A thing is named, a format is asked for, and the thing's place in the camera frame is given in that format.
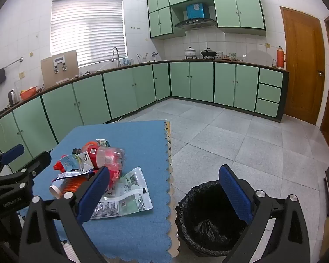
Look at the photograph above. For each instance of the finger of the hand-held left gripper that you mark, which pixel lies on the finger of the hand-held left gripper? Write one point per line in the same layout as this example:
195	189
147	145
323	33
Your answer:
12	153
39	161

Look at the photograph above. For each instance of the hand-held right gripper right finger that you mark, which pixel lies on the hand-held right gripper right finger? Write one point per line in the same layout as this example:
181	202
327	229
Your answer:
235	194

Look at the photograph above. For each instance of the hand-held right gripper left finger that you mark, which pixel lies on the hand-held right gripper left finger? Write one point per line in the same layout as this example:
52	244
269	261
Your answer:
94	194

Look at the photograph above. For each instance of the orange foam net sleeve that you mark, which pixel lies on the orange foam net sleeve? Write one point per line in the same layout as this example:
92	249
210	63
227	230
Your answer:
74	186

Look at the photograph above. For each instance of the blue and white milk carton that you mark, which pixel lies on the blue and white milk carton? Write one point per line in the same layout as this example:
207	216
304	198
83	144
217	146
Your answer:
71	163

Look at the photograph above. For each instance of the blue and white paper cup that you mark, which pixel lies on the blue and white paper cup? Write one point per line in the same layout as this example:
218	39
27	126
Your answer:
54	191

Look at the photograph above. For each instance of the clear green printed plastic bag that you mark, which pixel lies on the clear green printed plastic bag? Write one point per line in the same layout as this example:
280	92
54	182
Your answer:
131	194

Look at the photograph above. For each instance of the clear plastic bottle red label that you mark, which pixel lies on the clear plastic bottle red label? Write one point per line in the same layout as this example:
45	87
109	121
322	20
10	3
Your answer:
109	156

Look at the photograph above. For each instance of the trash bin with black bag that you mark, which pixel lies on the trash bin with black bag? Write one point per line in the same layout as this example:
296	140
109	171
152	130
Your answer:
208	235

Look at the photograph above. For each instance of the steel electric kettle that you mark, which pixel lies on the steel electric kettle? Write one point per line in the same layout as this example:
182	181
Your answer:
12	97

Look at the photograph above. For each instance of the orange plastic basin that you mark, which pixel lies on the orange plastic basin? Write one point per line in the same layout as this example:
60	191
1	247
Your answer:
28	94

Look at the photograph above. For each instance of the blue scalloped table mat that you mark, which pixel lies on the blue scalloped table mat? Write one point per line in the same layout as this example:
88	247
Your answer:
142	148

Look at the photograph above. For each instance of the brown cardboard sheet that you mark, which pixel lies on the brown cardboard sheet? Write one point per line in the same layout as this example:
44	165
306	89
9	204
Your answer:
48	74

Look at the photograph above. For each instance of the green cabinet drawer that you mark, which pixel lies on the green cabinet drawer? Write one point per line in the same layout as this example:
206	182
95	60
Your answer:
267	107
269	93
271	77

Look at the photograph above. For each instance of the green base cabinets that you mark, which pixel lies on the green base cabinets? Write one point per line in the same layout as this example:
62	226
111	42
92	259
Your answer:
120	93

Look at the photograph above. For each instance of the steel kitchen faucet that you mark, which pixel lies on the steel kitchen faucet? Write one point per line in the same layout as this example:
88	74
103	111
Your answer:
115	52

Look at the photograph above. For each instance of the glass condiment jar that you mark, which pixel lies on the glass condiment jar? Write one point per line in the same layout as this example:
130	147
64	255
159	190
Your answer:
232	56
220	55

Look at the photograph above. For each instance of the white window blind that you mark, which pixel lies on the white window blind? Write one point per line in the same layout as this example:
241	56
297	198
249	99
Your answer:
87	30

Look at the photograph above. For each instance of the orange thermos flask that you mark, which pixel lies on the orange thermos flask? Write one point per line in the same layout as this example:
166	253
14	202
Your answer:
281	59

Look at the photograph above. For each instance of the utensil holder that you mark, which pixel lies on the utensil holder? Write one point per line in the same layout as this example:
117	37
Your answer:
142	59

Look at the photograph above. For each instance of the black wok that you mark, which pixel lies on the black wok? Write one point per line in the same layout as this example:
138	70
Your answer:
208	53

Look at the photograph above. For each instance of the white cooking pot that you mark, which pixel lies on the white cooking pot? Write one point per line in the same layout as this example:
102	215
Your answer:
190	52

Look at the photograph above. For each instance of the black range hood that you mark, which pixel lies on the black range hood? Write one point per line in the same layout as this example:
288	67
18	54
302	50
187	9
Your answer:
194	23

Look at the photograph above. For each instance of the blue box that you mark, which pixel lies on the blue box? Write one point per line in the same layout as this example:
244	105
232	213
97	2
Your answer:
195	11

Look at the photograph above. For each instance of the steel towel rail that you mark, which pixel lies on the steel towel rail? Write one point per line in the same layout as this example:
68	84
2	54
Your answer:
13	62

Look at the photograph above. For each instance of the white plastic bracket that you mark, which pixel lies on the white plastic bracket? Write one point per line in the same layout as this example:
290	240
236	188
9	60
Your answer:
59	61

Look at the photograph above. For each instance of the green wall cabinets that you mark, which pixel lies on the green wall cabinets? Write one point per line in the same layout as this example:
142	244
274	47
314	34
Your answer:
235	11

